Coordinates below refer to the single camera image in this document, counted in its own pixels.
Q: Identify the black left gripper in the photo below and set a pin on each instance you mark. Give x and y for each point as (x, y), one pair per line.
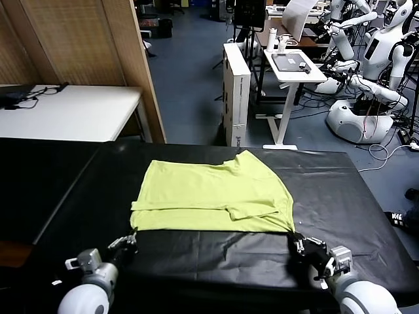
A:
(122, 256)

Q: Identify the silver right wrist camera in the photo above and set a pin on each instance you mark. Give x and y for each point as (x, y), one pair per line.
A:
(340, 260)

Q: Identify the white curved panel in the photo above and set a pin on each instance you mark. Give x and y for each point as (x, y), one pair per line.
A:
(296, 19)

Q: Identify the black bag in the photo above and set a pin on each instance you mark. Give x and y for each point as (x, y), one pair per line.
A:
(14, 95)

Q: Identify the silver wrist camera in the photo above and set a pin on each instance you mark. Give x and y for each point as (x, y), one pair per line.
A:
(83, 260)
(340, 260)

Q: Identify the black white striped shoe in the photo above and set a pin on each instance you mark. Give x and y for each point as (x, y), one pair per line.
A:
(395, 219)

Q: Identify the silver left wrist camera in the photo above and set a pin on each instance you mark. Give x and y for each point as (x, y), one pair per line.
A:
(83, 260)

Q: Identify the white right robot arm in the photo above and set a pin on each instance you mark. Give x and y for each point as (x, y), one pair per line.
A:
(360, 297)

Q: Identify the black trash bin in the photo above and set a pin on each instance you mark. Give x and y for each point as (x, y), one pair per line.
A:
(166, 28)

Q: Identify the white humanoid robot raised arm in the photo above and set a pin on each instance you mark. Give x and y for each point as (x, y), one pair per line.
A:
(342, 42)

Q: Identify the white rectangular table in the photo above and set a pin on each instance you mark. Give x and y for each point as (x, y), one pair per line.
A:
(82, 111)

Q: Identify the small black table cover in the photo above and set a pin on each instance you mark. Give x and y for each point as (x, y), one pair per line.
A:
(32, 183)

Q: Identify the tall white cardboard box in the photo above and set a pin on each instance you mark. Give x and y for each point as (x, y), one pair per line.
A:
(237, 98)

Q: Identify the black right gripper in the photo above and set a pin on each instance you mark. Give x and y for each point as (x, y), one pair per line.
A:
(312, 260)

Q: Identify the blue jeans leg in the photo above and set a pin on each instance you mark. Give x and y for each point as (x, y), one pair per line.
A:
(413, 219)

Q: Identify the white humanoid robot with base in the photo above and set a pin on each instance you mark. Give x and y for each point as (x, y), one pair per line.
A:
(376, 55)

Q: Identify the white cup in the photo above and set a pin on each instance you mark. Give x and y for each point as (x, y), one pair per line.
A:
(282, 47)

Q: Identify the yellow-green T-shirt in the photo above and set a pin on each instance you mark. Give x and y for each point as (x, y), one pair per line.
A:
(209, 189)

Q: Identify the small black device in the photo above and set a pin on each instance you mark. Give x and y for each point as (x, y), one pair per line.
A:
(305, 67)

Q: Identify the large black table cover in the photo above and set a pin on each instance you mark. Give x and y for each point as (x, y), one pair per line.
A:
(327, 196)

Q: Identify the brown wooden desk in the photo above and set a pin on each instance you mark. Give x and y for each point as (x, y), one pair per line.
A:
(307, 41)

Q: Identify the plain black shoe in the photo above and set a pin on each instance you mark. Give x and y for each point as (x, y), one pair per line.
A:
(412, 195)

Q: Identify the wooden partition screen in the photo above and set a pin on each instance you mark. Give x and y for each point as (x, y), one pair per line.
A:
(82, 42)

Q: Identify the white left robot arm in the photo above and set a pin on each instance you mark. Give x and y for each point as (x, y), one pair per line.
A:
(88, 294)

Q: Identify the small white standing desk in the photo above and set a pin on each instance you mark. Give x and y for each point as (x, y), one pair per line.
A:
(294, 76)

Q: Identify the black power strip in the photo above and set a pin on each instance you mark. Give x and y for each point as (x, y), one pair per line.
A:
(404, 135)

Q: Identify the white water bottle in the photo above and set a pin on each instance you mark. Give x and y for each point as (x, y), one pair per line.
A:
(271, 41)

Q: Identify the black monitor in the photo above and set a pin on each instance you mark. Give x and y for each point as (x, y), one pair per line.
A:
(250, 13)

